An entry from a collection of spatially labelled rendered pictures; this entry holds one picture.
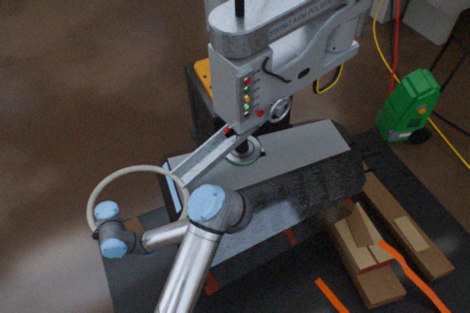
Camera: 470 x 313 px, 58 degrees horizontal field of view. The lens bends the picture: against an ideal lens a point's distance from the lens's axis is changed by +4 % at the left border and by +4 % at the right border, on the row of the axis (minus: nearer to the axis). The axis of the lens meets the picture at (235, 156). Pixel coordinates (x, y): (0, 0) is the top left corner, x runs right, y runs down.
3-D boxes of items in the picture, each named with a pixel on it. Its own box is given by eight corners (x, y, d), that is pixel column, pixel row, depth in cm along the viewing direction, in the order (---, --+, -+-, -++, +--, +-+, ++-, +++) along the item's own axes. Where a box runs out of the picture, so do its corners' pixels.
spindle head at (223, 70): (264, 84, 227) (268, 12, 192) (292, 106, 217) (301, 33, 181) (212, 115, 214) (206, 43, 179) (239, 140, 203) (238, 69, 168)
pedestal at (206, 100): (189, 130, 361) (177, 63, 303) (256, 107, 376) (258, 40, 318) (217, 186, 323) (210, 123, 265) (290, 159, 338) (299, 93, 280)
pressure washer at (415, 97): (410, 113, 367) (452, 26, 298) (428, 143, 345) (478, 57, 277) (371, 119, 364) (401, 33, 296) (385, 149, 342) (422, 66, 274)
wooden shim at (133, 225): (124, 223, 303) (123, 222, 302) (136, 216, 306) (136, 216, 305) (138, 249, 290) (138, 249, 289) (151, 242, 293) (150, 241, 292)
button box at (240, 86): (249, 113, 196) (250, 66, 173) (252, 116, 194) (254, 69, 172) (236, 121, 193) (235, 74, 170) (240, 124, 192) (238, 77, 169)
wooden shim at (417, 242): (392, 221, 290) (393, 219, 289) (405, 216, 292) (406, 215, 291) (415, 252, 275) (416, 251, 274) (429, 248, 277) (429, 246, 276)
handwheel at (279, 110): (278, 104, 214) (280, 82, 202) (292, 114, 209) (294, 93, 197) (257, 117, 208) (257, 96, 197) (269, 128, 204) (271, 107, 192)
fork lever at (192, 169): (263, 91, 228) (261, 86, 224) (287, 110, 219) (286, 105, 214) (168, 172, 218) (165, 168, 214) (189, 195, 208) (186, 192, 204)
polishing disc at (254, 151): (253, 131, 241) (253, 130, 240) (265, 158, 228) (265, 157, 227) (218, 140, 237) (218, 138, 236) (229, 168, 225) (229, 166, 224)
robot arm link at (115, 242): (137, 248, 160) (131, 221, 168) (110, 245, 152) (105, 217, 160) (123, 261, 164) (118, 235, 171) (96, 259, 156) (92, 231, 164)
